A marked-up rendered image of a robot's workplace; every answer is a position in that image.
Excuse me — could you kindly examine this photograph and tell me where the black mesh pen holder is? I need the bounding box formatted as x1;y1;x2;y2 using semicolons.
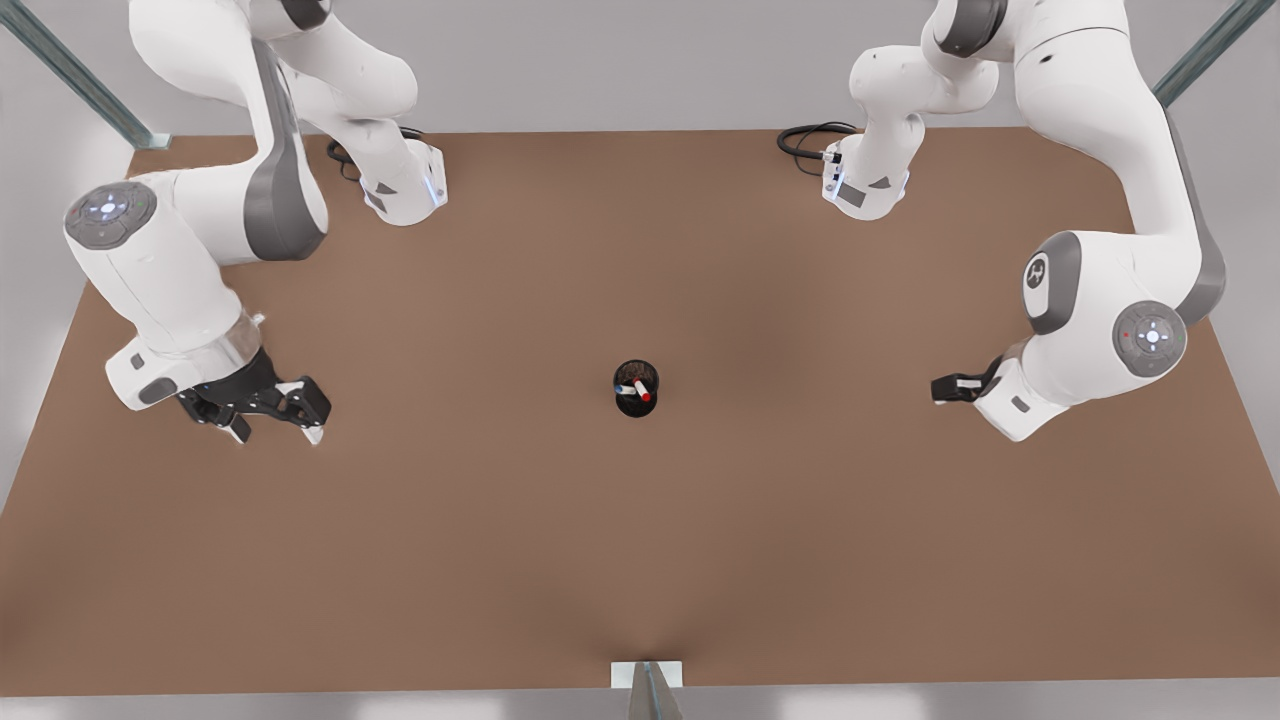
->
612;360;661;419

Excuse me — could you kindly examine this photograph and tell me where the black cable loop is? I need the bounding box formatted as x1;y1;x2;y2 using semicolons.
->
776;121;862;178
326;126;427;183

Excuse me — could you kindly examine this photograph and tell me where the silver frame post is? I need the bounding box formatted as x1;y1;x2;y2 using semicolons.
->
0;0;172;150
1151;0;1280;107
611;659;686;720

